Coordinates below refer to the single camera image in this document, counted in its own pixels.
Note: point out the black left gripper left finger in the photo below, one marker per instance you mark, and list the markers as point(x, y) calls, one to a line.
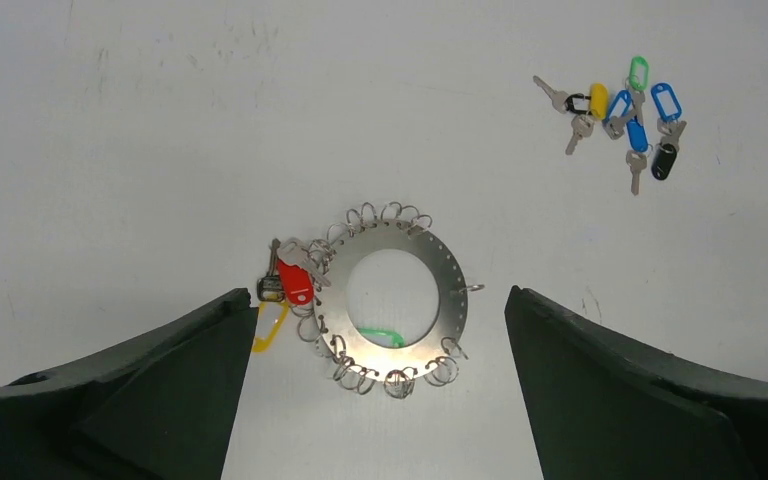
point(161, 405)

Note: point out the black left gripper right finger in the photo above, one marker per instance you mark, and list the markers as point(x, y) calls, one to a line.
point(602, 405)

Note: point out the yellow key tag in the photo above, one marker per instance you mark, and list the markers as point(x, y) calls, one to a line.
point(598, 101)
point(271, 316)

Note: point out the red key tag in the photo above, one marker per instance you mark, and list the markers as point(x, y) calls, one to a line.
point(296, 282)

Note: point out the silver metal ring disc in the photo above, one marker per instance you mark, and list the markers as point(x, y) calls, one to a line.
point(383, 267)

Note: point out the green key tag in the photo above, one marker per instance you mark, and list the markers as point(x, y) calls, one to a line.
point(638, 73)
point(383, 337)

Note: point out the loose black key tag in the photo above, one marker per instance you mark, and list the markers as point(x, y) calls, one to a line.
point(663, 160)

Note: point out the loose blue key tag middle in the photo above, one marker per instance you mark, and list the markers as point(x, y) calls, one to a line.
point(638, 139)

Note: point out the loose blue key tag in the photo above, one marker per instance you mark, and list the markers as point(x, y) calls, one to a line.
point(666, 102)
point(638, 139)
point(619, 106)

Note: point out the loose blue key tag right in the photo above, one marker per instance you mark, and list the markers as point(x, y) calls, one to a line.
point(666, 102)

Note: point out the loose yellow key tag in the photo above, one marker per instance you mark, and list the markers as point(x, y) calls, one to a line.
point(598, 101)

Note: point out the loose blue key tag left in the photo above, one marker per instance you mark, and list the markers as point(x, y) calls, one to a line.
point(619, 106)

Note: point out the loose green key tag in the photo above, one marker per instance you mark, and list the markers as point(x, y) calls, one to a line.
point(638, 73)

